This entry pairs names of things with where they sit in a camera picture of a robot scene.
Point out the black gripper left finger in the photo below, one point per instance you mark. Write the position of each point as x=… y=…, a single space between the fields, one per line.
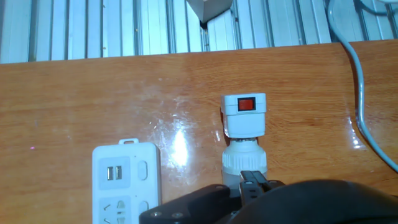
x=186 y=205

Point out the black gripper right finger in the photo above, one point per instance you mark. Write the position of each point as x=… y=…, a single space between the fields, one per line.
x=253 y=185

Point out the white power strip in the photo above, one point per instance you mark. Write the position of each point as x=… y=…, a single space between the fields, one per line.
x=124 y=186

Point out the brown wooden board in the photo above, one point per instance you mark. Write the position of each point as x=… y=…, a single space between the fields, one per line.
x=77 y=102

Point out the small white box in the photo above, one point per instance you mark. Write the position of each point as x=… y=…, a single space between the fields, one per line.
x=208 y=9

